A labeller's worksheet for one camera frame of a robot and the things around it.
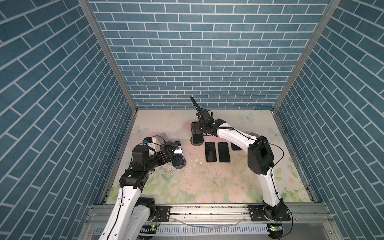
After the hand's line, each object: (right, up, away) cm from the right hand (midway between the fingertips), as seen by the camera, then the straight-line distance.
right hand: (196, 125), depth 95 cm
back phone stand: (0, -12, +3) cm, 13 cm away
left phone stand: (-8, -24, -7) cm, 26 cm away
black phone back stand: (+1, -9, +1) cm, 9 cm away
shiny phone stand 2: (-10, -18, -10) cm, 23 cm away
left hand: (-14, -13, -18) cm, 26 cm away
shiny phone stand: (+17, -9, -33) cm, 38 cm away
